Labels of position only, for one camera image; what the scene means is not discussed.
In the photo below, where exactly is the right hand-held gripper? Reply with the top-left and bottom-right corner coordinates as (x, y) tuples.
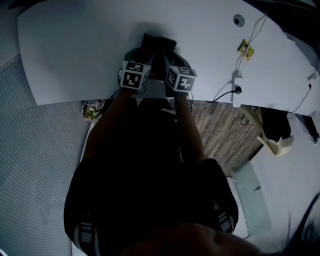
(163, 52), (198, 93)

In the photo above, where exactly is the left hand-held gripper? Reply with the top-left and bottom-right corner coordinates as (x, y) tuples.
(119, 48), (155, 91)

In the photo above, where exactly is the person's left forearm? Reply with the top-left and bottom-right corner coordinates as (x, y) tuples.
(83, 88), (135, 161)

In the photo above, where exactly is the person's right forearm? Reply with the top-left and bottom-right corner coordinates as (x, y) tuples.
(173, 91), (207, 161)

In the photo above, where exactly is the yellow black tag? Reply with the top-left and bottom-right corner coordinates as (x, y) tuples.
(236, 39), (249, 54)
(244, 46), (255, 62)

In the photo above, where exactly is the white power strip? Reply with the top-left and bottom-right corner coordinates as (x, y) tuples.
(232, 71), (245, 108)

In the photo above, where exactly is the person's black clothing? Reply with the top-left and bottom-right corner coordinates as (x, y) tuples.
(63, 97), (240, 256)

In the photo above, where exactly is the cream jacket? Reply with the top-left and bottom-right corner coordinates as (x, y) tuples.
(241, 104), (295, 158)

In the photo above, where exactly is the white venetian blind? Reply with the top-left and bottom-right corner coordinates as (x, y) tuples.
(0, 58), (91, 256)

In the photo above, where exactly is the black white bag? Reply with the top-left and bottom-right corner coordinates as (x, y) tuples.
(298, 113), (320, 145)

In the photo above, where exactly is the frosted glass panel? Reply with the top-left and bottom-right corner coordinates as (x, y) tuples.
(231, 161), (273, 237)

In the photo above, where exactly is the person's head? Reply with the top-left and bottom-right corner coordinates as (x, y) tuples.
(122, 222), (266, 256)

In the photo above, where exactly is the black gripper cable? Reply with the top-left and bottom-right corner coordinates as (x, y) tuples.
(186, 91), (197, 113)

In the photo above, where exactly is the thin white cable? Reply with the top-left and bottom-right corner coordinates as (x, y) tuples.
(234, 11), (268, 76)

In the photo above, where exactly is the black power cable with plug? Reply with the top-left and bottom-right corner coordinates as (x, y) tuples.
(205, 85), (243, 103)

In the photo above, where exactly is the round desk cable grommet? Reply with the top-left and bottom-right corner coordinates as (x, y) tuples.
(232, 13), (245, 28)

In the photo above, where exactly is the black looped cable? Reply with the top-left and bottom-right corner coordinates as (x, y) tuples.
(239, 111), (251, 126)

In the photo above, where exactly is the thin black cable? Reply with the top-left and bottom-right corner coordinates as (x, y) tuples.
(289, 83), (313, 113)

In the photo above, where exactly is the grey shoulder strap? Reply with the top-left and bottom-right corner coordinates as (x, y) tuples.
(73, 221), (97, 251)
(212, 199), (235, 233)

